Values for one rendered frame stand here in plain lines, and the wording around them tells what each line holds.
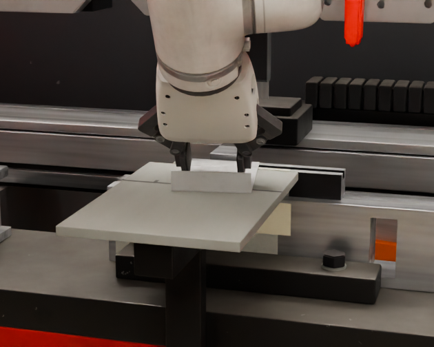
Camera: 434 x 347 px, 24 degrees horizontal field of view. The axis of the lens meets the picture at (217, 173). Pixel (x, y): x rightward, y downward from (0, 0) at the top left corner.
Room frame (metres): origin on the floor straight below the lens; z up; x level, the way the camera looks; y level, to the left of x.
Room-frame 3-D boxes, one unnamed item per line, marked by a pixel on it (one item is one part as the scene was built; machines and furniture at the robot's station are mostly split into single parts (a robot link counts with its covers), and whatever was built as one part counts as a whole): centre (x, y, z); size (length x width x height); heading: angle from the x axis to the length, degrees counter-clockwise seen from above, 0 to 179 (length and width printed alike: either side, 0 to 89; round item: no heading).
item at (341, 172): (1.14, -0.05, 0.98); 0.20 x 0.03 x 0.03; 74
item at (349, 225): (1.13, -0.06, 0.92); 0.39 x 0.06 x 0.10; 74
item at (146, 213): (1.00, 0.03, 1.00); 0.26 x 0.18 x 0.01; 164
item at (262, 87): (1.15, -0.01, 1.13); 0.10 x 0.02 x 0.10; 74
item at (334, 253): (1.05, -0.13, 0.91); 0.03 x 0.03 x 0.02
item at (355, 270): (1.08, -0.03, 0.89); 0.30 x 0.05 x 0.03; 74
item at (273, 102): (1.30, -0.04, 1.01); 0.26 x 0.12 x 0.05; 164
